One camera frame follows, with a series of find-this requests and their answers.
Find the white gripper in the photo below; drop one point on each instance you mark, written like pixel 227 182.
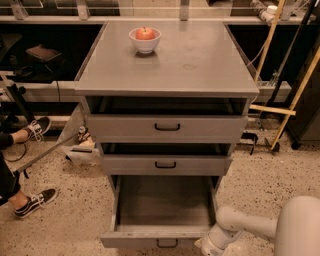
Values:
pixel 210 247

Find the grey bottom drawer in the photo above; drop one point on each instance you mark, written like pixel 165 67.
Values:
pixel 161 211

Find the grey drawer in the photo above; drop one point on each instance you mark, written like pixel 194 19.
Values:
pixel 189 159
pixel 165 119
pixel 161 211

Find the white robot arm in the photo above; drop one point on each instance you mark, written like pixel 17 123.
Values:
pixel 295 232

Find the grey middle drawer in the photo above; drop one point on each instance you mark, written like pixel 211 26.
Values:
pixel 189 159

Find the grey drawer cabinet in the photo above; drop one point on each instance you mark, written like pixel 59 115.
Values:
pixel 192 59

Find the grey top drawer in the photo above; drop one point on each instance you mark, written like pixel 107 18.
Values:
pixel 165 119

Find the white plastic bag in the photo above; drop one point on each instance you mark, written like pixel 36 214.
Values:
pixel 78 145

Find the black sneaker lower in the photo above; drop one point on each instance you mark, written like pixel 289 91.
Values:
pixel 29 204

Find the black sneaker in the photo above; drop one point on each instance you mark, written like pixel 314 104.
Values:
pixel 29 204
pixel 37 128

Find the grey metal rod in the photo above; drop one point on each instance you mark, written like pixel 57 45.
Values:
pixel 23 168

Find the person leg black trousers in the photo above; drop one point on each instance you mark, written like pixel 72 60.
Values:
pixel 9 188

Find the black sneaker upper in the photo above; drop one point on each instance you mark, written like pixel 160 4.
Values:
pixel 37 128

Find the white ceramic bowl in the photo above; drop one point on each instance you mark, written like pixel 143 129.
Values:
pixel 145 46

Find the red apple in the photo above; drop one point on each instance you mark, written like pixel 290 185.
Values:
pixel 144 33

